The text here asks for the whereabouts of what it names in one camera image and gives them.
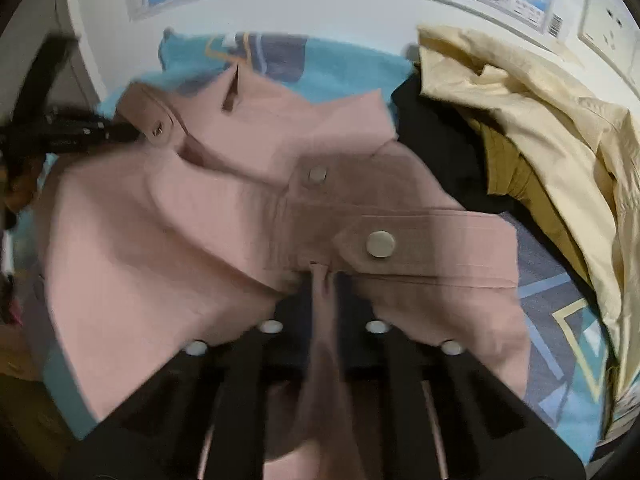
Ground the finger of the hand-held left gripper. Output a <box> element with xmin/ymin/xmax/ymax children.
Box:
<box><xmin>85</xmin><ymin>117</ymin><xmax>144</xmax><ymax>145</ymax></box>

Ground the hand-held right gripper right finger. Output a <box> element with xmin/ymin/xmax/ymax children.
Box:
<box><xmin>334</xmin><ymin>270</ymin><xmax>587</xmax><ymax>480</ymax></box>

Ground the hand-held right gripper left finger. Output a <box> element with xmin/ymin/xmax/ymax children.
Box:
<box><xmin>59</xmin><ymin>280</ymin><xmax>316</xmax><ymax>480</ymax></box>

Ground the pink jacket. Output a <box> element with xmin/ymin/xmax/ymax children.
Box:
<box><xmin>30</xmin><ymin>65</ymin><xmax>532</xmax><ymax>480</ymax></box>

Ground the teal patterned bedsheet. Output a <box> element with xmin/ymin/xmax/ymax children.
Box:
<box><xmin>10</xmin><ymin>29</ymin><xmax>626</xmax><ymax>466</ymax></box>

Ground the mustard cloth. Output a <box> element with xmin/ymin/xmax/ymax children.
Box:
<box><xmin>464</xmin><ymin>119</ymin><xmax>597</xmax><ymax>283</ymax></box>

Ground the black cloth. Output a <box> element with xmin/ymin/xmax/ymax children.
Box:
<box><xmin>391</xmin><ymin>74</ymin><xmax>517</xmax><ymax>212</ymax></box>

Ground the cream jacket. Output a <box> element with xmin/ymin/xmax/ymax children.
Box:
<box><xmin>416</xmin><ymin>25</ymin><xmax>640</xmax><ymax>413</ymax></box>

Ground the white wall socket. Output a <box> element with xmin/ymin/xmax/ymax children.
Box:
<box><xmin>577</xmin><ymin>0</ymin><xmax>640</xmax><ymax>58</ymax></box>

